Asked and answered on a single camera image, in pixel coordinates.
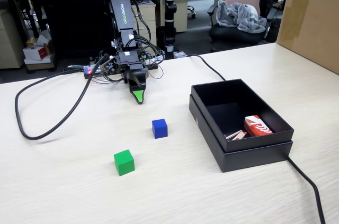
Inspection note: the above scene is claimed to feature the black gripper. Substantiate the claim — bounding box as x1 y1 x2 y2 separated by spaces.
116 50 149 105

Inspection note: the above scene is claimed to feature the green wooden cube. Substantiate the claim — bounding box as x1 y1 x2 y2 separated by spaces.
113 149 136 176

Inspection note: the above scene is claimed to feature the blue wooden cube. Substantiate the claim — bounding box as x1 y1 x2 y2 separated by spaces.
151 118 169 139

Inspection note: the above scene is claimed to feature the circuit board with LEDs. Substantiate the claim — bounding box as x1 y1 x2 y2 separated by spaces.
83 65 103 79

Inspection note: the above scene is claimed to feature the beige drawer cabinet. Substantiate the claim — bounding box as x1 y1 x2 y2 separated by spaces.
130 0 157 50
0 8 26 70
158 0 190 33

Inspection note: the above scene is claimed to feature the black pole with white bands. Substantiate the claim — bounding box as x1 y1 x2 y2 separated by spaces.
163 0 177 60

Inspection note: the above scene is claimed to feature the black cardboard box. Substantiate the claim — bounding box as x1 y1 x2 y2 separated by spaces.
191 78 295 154

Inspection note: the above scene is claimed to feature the large black panel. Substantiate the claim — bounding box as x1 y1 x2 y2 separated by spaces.
33 0 117 53

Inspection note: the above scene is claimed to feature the small white red box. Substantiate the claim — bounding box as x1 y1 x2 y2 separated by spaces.
22 44 52 62

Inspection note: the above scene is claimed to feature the grey blanket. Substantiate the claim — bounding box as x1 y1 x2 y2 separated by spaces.
215 0 268 34

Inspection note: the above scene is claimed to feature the orange white matchbox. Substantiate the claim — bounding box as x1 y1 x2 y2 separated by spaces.
243 114 274 138

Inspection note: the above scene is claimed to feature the black box lid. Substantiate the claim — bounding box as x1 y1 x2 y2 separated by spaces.
188 94 293 173

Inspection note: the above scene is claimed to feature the large brown cardboard box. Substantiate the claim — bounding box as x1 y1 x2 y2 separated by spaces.
275 0 339 75

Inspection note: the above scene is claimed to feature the thin black wire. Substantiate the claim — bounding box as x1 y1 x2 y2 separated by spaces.
129 0 153 48
139 37 166 80

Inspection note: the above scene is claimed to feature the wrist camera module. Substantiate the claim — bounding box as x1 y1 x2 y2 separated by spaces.
99 53 118 75

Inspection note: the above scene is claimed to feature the thick black looped cable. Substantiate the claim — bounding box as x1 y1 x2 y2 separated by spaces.
14 59 109 140

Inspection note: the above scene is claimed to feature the thick black long cable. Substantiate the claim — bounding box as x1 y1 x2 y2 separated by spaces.
173 53 327 224

